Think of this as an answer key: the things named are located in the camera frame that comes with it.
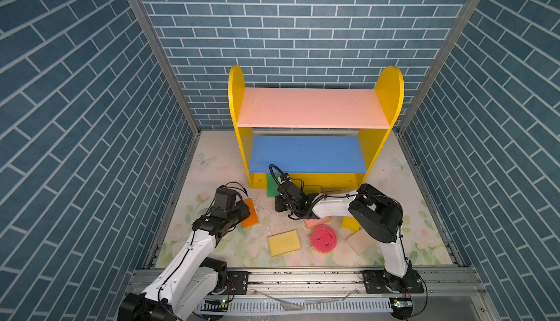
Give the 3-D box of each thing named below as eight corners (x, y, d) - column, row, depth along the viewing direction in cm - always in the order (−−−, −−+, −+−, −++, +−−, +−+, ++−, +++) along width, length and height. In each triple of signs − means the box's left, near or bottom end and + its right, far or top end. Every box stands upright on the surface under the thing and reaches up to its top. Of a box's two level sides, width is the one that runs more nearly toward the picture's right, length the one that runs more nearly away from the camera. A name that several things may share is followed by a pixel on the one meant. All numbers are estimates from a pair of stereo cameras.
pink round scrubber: (310, 253, 82) (311, 250, 79) (309, 228, 88) (310, 225, 85) (337, 253, 82) (338, 250, 79) (333, 228, 88) (335, 225, 85)
